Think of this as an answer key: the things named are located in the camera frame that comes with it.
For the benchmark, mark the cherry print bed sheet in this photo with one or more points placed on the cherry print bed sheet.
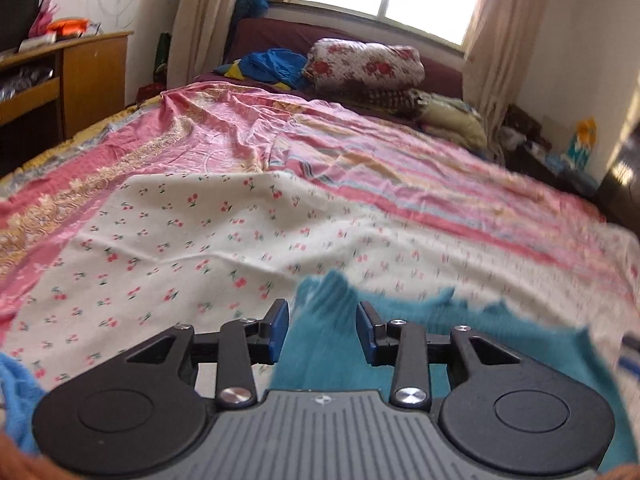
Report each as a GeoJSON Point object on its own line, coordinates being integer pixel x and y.
{"type": "Point", "coordinates": [210, 245]}

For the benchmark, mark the orange packet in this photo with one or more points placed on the orange packet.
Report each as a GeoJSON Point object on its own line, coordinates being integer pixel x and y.
{"type": "Point", "coordinates": [67, 26]}

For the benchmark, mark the pink plastic bag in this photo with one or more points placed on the pink plastic bag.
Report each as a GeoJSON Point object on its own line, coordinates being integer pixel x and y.
{"type": "Point", "coordinates": [42, 20]}

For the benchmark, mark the teal fuzzy sweater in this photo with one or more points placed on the teal fuzzy sweater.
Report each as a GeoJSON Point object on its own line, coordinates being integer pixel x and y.
{"type": "Point", "coordinates": [320, 350]}

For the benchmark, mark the blue and yellow cloth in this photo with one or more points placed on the blue and yellow cloth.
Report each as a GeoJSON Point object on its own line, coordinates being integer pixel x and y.
{"type": "Point", "coordinates": [267, 65]}

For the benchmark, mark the dark wooden headboard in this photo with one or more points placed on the dark wooden headboard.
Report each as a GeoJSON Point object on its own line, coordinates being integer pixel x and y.
{"type": "Point", "coordinates": [622, 180]}

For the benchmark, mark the wooden TV cabinet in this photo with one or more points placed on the wooden TV cabinet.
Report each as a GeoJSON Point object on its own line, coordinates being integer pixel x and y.
{"type": "Point", "coordinates": [90, 75]}

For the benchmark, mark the floral red white pillow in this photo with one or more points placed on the floral red white pillow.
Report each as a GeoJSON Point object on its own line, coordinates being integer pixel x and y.
{"type": "Point", "coordinates": [365, 62]}

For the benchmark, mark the olive yellow pillow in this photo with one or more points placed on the olive yellow pillow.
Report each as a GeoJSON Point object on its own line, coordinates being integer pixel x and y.
{"type": "Point", "coordinates": [452, 120]}

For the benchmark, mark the hanging blue cloth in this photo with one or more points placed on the hanging blue cloth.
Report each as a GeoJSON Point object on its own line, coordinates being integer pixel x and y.
{"type": "Point", "coordinates": [252, 5]}

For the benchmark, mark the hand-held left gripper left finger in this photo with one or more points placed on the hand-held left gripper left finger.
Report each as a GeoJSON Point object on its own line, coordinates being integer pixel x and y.
{"type": "Point", "coordinates": [278, 330]}

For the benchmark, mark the black television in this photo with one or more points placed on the black television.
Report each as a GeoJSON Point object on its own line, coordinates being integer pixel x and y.
{"type": "Point", "coordinates": [17, 5]}

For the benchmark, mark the blue knit garment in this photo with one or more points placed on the blue knit garment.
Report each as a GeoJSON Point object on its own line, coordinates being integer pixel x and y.
{"type": "Point", "coordinates": [17, 400]}

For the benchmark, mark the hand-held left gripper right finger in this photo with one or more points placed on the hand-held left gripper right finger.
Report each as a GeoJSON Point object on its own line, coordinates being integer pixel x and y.
{"type": "Point", "coordinates": [365, 332]}

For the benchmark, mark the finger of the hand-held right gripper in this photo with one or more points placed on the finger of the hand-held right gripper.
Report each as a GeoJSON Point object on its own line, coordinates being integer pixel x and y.
{"type": "Point", "coordinates": [629, 355]}

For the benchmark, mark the maroon sofa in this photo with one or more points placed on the maroon sofa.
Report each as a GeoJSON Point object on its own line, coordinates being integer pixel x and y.
{"type": "Point", "coordinates": [280, 35]}

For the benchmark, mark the yellow and teal box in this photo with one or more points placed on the yellow and teal box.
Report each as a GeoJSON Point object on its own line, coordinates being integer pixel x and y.
{"type": "Point", "coordinates": [582, 142]}

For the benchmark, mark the beige curtain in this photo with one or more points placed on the beige curtain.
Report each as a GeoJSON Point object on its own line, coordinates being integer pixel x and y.
{"type": "Point", "coordinates": [505, 35]}
{"type": "Point", "coordinates": [210, 15]}

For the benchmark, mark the pink striped bed sheet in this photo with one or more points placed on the pink striped bed sheet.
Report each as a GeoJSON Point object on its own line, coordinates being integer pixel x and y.
{"type": "Point", "coordinates": [350, 145]}

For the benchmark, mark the dark checked blanket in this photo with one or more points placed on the dark checked blanket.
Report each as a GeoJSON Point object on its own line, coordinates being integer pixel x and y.
{"type": "Point", "coordinates": [390, 102]}

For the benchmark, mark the dark cluttered nightstand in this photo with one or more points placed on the dark cluttered nightstand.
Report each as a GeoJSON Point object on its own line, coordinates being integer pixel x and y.
{"type": "Point", "coordinates": [540, 160]}

